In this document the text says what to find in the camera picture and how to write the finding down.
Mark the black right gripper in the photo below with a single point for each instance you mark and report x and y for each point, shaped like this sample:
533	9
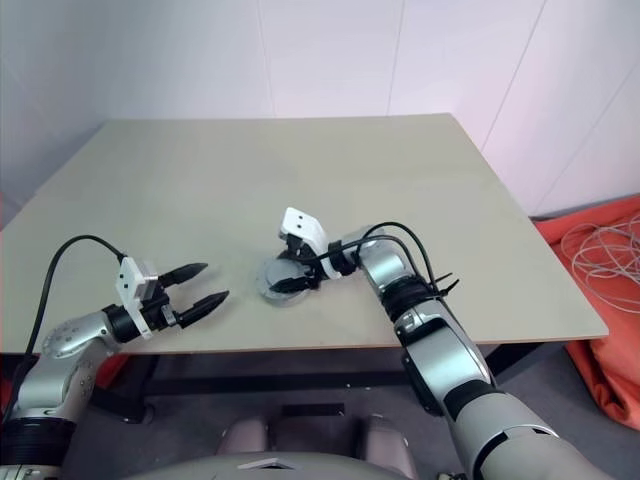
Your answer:
310	270

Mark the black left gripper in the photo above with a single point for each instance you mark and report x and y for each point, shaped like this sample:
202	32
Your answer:
157	310

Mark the grey round motor lid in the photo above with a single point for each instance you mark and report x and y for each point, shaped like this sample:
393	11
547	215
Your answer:
277	272

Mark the grey motor housing with windings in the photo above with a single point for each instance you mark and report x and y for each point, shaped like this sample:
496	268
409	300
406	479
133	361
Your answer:
280	300

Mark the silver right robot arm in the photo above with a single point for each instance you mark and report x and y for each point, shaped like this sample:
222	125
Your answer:
450	350

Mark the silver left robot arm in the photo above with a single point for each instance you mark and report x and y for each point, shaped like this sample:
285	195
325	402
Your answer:
75	332

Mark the black rectangular floor plate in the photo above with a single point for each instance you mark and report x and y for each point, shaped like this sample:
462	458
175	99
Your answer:
312	410

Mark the black zip tie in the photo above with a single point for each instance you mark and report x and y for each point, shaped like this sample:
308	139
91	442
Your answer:
445	287

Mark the grey robot torso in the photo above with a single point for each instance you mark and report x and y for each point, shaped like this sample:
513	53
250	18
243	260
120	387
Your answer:
300	471

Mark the large orange beanbag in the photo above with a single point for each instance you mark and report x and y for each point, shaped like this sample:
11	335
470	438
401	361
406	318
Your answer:
610	370

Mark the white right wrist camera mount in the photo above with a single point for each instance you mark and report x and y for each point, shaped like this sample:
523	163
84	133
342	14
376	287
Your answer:
300	222

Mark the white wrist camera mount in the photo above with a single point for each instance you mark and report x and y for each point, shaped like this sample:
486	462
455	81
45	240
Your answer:
300	222
127	280

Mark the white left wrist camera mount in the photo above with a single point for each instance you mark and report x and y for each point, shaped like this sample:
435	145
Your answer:
127	280

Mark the black metal table frame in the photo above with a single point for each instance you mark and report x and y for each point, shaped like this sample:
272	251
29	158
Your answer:
280	372

